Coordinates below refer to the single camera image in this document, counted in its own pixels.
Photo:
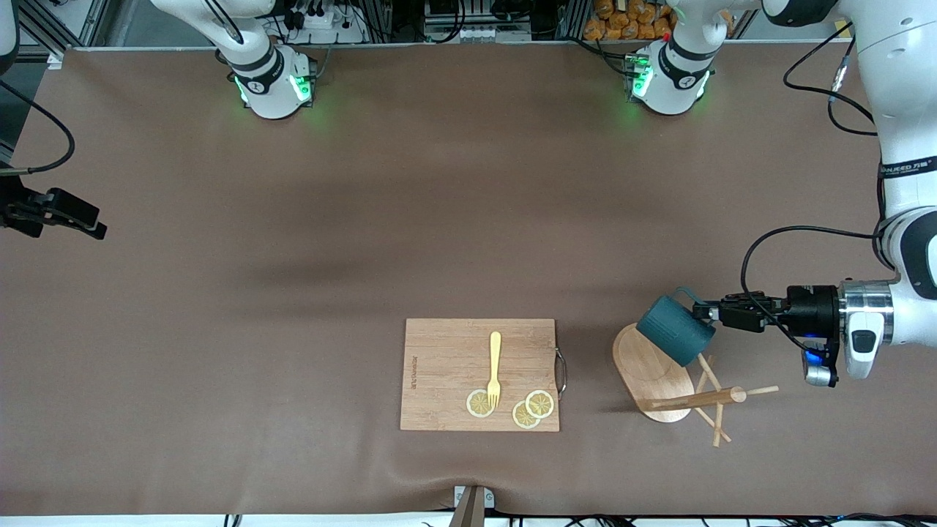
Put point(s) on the dark teal mug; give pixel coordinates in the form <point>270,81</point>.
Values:
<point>673,329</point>

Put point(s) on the orange snack bags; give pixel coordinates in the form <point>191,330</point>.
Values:
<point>629,22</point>

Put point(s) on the bamboo cutting board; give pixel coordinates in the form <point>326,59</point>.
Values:
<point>446,373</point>

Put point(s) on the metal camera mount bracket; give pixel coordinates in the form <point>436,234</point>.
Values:
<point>472,505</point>

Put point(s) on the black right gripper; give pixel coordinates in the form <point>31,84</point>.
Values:
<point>16,208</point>

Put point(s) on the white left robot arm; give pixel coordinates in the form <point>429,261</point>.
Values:
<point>900,110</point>

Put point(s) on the white power strip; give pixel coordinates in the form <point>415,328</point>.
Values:
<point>329,29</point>

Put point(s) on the lemon slice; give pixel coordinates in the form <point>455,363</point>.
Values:
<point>523,418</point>
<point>477,406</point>
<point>542,402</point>

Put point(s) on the wooden mug tree rack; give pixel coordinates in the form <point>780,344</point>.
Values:
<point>648,380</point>

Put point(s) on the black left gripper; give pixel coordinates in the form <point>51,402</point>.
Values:
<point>811,310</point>

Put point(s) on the brown table cover mat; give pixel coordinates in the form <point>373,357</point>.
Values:
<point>439,205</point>

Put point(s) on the yellow fork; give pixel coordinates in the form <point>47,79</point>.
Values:
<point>495,359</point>

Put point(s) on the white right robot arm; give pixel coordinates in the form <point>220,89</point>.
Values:
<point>267,88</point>

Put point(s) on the grey power strip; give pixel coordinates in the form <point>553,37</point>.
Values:
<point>476,33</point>

